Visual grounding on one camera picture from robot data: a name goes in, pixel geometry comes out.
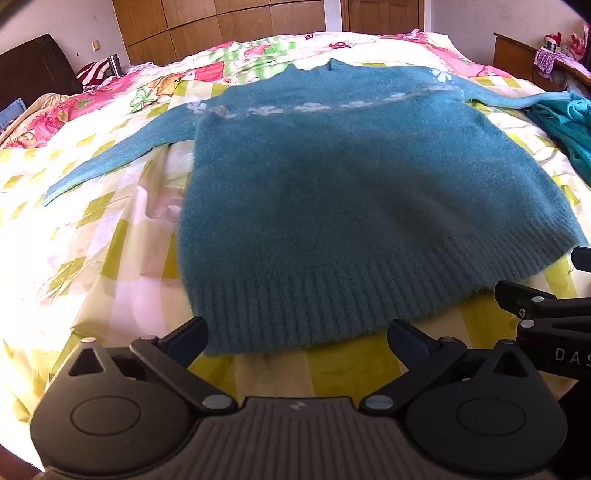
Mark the red white striped cloth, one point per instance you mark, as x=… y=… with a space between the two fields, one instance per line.
x=92 y=74

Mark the checkered floral quilt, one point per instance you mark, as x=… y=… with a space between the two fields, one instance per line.
x=106 y=240

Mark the metal bottle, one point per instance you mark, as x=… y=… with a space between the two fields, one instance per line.
x=113 y=64

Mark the wooden door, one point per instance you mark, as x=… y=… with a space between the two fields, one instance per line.
x=383 y=16

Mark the red white plush toy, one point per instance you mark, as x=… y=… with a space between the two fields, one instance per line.
x=553 y=42

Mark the pink plush toy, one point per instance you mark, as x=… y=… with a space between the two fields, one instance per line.
x=578 y=42

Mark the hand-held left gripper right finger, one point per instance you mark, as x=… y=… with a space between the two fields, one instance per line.
x=407 y=340

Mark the purple patterned cloth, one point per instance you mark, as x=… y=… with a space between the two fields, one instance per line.
x=545 y=60

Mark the blue knit sweater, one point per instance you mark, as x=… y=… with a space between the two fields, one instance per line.
x=351 y=198

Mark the wooden dresser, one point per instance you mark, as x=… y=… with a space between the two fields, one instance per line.
x=517 y=57

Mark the teal fleece cloth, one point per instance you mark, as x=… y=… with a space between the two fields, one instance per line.
x=565 y=127

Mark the wooden wardrobe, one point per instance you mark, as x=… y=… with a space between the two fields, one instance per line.
x=221 y=23

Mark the dark wooden headboard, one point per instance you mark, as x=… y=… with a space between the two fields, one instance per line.
x=32 y=64

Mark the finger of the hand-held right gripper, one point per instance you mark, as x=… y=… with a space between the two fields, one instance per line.
x=531 y=302
x=582 y=259

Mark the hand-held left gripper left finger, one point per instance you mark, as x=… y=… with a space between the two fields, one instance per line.
x=187 y=344

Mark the blue pillow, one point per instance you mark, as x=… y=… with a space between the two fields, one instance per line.
x=11 y=112

